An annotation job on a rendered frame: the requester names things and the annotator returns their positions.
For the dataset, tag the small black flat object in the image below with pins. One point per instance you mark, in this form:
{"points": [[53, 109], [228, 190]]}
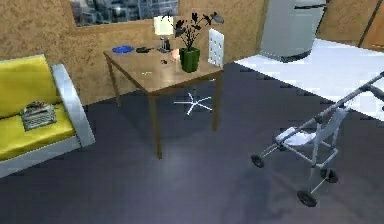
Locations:
{"points": [[143, 50]]}

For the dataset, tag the small dark red object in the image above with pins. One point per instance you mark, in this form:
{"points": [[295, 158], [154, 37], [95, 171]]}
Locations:
{"points": [[163, 61]]}

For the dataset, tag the yellow sofa with grey frame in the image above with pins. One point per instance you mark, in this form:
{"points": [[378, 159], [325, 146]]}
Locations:
{"points": [[23, 86]]}

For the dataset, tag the grey typewriter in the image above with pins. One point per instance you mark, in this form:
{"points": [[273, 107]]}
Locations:
{"points": [[37, 115]]}

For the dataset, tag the dark plant in green pot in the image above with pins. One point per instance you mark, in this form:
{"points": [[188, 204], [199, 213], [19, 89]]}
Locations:
{"points": [[190, 56]]}

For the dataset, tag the white shade table lamp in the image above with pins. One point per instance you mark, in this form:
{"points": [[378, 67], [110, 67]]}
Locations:
{"points": [[164, 28]]}

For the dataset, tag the pink glass cup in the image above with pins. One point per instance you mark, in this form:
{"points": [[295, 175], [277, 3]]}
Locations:
{"points": [[175, 55]]}

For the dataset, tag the white office chair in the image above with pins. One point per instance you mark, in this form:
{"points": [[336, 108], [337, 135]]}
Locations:
{"points": [[216, 46]]}

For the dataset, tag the blue plate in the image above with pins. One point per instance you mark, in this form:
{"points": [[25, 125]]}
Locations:
{"points": [[122, 49]]}

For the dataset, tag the grey baby stroller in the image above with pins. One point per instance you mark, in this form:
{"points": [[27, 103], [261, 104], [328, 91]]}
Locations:
{"points": [[320, 133]]}

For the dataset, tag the brown wooden table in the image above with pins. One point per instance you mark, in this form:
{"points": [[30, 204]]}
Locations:
{"points": [[160, 71]]}

